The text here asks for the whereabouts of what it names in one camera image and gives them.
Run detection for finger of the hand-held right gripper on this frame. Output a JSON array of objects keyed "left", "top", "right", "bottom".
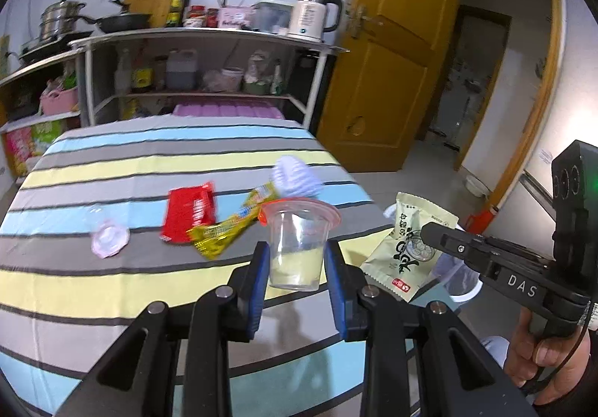
[{"left": 420, "top": 222, "right": 552, "bottom": 276}]

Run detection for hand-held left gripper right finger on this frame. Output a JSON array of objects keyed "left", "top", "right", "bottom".
[{"left": 324, "top": 239, "right": 538, "bottom": 417}]

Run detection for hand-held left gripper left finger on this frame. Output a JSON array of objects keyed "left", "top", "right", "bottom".
[{"left": 56, "top": 240, "right": 272, "bottom": 417}]

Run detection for white plastic trash basket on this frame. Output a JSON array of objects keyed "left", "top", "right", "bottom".
[{"left": 383, "top": 206, "right": 484, "bottom": 306}]

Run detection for pale green snack packet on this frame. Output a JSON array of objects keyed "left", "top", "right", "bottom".
[{"left": 360, "top": 191, "right": 461, "bottom": 303}]

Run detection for clear plastic cup red lid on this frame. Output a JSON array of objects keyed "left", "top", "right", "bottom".
[{"left": 259, "top": 196, "right": 342, "bottom": 291}]

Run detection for person's right hand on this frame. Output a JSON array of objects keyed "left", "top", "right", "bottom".
[{"left": 503, "top": 305, "right": 592, "bottom": 406}]

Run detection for white floor basin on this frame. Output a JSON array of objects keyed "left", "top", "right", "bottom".
[{"left": 465, "top": 176, "right": 489, "bottom": 198}]

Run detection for yellow snack wrapper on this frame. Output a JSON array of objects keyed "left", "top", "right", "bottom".
[{"left": 187, "top": 181, "right": 281, "bottom": 259}]

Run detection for red snack packet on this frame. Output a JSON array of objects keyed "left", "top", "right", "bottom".
[{"left": 160, "top": 181, "right": 218, "bottom": 244}]

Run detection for person's jeans leg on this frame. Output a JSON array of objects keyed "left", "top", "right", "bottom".
[{"left": 481, "top": 335, "right": 512, "bottom": 368}]

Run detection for white ribbed paper cup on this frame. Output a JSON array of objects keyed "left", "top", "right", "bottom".
[{"left": 271, "top": 155, "right": 325, "bottom": 199}]

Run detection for small clear pink cup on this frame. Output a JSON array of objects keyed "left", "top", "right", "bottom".
[{"left": 90, "top": 206, "right": 130, "bottom": 258}]

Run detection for purple ribbed mat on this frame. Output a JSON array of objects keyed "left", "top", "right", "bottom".
[{"left": 172, "top": 101, "right": 286, "bottom": 120}]

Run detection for wooden door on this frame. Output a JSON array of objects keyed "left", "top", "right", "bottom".
[{"left": 315, "top": 0, "right": 463, "bottom": 174}]

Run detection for pink plastic bucket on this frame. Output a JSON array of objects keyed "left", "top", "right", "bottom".
[{"left": 221, "top": 68, "right": 244, "bottom": 93}]

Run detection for crumpled plastic bags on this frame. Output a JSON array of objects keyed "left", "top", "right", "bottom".
[{"left": 243, "top": 50, "right": 274, "bottom": 93}]

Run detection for large dark liquid jug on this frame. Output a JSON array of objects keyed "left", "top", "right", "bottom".
[{"left": 166, "top": 49, "right": 197, "bottom": 91}]

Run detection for yellow label oil bottle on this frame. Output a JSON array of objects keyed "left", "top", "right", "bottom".
[{"left": 132, "top": 55, "right": 154, "bottom": 93}]

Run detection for clear plastic bottle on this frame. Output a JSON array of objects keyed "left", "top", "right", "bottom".
[{"left": 114, "top": 50, "right": 132, "bottom": 95}]

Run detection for green snack box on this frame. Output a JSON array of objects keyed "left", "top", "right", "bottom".
[{"left": 30, "top": 119, "right": 64, "bottom": 158}]

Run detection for white metal shelf unit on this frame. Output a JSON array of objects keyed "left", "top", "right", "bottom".
[{"left": 69, "top": 27, "right": 349, "bottom": 137}]

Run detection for white electric kettle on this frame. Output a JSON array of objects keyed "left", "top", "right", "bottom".
[{"left": 286, "top": 0, "right": 344, "bottom": 43}]

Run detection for clear storage container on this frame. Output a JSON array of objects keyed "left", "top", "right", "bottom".
[{"left": 252, "top": 0, "right": 294, "bottom": 33}]

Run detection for pink utensil holder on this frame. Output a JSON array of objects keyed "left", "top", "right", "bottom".
[{"left": 219, "top": 6, "right": 255, "bottom": 29}]

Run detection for pink plastic basket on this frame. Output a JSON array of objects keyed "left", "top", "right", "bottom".
[{"left": 40, "top": 86, "right": 79, "bottom": 115}]

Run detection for pink snack box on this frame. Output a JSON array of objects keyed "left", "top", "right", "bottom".
[{"left": 4, "top": 127, "right": 36, "bottom": 175}]

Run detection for black frying pan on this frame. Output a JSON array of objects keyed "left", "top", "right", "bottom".
[{"left": 81, "top": 12, "right": 152, "bottom": 33}]

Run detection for low wooden shelf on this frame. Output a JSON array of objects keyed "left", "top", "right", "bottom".
[{"left": 0, "top": 50, "right": 87, "bottom": 179}]

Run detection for black induction cooker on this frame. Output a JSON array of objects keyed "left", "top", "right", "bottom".
[{"left": 19, "top": 30, "right": 94, "bottom": 60}]

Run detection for steel steamer pot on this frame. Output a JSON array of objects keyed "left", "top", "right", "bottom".
[{"left": 38, "top": 0, "right": 87, "bottom": 41}]

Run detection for metal door handle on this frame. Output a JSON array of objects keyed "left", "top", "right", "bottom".
[{"left": 346, "top": 6, "right": 384, "bottom": 40}]

